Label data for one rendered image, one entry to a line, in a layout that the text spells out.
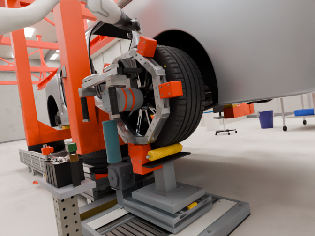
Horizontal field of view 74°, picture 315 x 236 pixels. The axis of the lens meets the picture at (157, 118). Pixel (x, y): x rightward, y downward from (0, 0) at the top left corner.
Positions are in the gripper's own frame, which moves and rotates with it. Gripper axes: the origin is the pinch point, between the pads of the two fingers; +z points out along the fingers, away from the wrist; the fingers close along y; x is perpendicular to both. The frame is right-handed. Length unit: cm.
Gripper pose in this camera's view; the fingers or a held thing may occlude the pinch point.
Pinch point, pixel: (138, 29)
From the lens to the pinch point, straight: 139.7
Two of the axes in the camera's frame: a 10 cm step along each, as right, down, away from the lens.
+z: 3.9, -1.0, 9.1
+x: -0.9, -9.9, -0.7
